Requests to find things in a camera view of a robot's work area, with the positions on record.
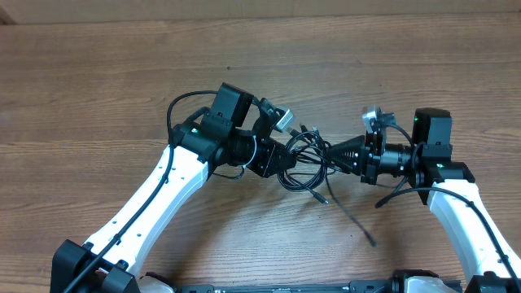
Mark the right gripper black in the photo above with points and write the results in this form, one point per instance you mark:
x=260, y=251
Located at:
x=355, y=163

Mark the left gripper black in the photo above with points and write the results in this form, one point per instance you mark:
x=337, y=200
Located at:
x=267, y=166

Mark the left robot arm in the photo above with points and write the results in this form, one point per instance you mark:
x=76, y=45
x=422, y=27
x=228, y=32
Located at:
x=235, y=130

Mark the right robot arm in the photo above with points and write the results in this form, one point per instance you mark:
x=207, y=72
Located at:
x=447, y=187

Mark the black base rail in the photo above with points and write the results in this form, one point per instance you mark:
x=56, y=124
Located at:
x=360, y=286

